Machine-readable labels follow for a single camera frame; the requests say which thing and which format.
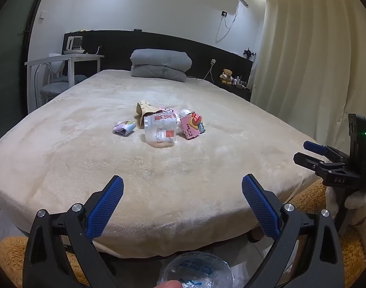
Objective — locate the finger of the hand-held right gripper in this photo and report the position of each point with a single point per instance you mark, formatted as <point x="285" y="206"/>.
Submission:
<point x="313" y="146"/>
<point x="306" y="159"/>

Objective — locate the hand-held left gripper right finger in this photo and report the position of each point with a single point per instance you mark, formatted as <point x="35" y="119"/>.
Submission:
<point x="261" y="207"/>

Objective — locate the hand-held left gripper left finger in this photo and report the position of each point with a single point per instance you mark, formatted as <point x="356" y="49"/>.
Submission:
<point x="106" y="207"/>

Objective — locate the floral purple wrapper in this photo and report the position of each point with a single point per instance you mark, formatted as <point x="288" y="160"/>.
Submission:
<point x="124" y="127"/>

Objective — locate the clear plastic bag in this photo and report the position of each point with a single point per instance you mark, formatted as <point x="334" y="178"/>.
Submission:
<point x="195" y="271"/>

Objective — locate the brown paper bag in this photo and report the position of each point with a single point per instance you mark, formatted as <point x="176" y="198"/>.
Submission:
<point x="143" y="111"/>

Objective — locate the pink snack packet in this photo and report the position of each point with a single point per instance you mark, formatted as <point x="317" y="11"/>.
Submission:
<point x="192" y="126"/>

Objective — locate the pink white small box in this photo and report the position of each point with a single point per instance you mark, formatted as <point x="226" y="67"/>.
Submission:
<point x="167" y="109"/>

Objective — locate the white tissue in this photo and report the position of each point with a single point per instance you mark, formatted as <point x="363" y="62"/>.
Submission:
<point x="185" y="112"/>

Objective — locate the person's right hand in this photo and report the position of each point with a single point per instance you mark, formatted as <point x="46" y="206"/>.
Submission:
<point x="361" y="202"/>

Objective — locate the person's left hand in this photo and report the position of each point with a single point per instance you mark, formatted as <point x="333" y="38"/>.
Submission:
<point x="169" y="284"/>

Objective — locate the brown bed foot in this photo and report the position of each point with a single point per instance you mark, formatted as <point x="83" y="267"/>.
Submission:
<point x="256" y="235"/>

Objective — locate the person's right fluffy brown leg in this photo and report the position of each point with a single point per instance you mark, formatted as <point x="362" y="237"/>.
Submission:
<point x="309" y="198"/>

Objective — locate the person's fluffy brown leg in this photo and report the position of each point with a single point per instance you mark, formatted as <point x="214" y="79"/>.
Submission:
<point x="11" y="258"/>
<point x="309" y="198"/>

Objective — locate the beige plush bed blanket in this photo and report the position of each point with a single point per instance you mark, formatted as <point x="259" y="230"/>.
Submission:
<point x="140" y="171"/>

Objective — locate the cream curtain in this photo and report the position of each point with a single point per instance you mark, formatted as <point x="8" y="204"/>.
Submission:
<point x="306" y="66"/>

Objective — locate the group of small toiletry bottles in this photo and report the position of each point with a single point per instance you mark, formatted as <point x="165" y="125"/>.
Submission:
<point x="240" y="82"/>

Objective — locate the person's left fluffy brown leg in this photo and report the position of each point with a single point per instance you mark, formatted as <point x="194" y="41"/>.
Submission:
<point x="11" y="258"/>

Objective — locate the brown teddy bear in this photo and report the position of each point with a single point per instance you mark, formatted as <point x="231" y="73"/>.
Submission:
<point x="226" y="76"/>

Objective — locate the black plant ornament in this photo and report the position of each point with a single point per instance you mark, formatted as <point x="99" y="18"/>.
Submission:
<point x="249" y="52"/>

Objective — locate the clear chair with grey cushion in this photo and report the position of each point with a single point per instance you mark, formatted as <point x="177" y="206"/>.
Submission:
<point x="52" y="88"/>

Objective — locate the grey chair cushion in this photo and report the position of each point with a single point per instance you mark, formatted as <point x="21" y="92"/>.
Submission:
<point x="76" y="78"/>

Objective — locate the white table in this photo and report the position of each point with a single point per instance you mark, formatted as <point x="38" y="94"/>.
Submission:
<point x="80" y="57"/>

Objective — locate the folded grey duvet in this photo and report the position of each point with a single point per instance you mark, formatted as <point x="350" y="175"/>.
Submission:
<point x="160" y="63"/>

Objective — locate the white kettle tray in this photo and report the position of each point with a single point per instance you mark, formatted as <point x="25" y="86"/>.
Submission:
<point x="74" y="52"/>

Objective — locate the black headboard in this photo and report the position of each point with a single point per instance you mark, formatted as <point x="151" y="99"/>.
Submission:
<point x="116" y="48"/>

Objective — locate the white air conditioner pipe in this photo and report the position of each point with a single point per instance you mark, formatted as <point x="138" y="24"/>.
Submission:
<point x="244" y="1"/>

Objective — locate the white electric kettle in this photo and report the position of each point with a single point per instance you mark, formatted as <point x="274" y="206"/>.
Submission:
<point x="74" y="42"/>

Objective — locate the dark sliding door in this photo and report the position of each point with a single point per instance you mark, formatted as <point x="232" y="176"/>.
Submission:
<point x="8" y="66"/>

